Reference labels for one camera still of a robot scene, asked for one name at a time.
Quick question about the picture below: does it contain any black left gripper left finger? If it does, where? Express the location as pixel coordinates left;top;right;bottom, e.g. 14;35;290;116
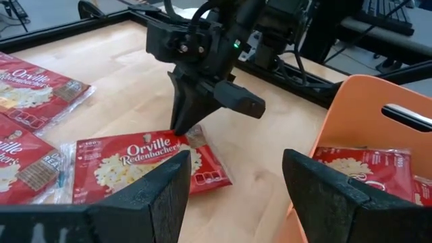
0;151;192;243

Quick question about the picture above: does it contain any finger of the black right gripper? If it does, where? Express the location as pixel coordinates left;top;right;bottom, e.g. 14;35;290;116
214;80;267;119
167;67;223;136

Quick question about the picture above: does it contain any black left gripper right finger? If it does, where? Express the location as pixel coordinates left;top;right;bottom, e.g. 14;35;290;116
282;149;432;243

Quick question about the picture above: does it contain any red Orville Redenbacher popcorn bag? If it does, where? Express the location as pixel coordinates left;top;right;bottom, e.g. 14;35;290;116
411;175;432;207
72;124;234;205
0;51;97;134
0;113;74;206
312;145;414;203

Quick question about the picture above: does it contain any orange plastic basket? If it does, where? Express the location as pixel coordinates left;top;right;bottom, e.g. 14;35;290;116
273;74;432;243

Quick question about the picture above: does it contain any grey side desk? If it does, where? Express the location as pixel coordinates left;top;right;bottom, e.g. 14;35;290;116
339;5;432;60

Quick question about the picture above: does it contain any black desk beam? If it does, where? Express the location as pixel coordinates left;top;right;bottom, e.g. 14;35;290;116
376;59;432;86

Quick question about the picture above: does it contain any black keyboard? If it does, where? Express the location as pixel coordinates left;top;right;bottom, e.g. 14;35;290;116
359;0;416;36

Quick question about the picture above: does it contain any black metal table frame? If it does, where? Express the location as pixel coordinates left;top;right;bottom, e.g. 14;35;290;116
0;0;342;111

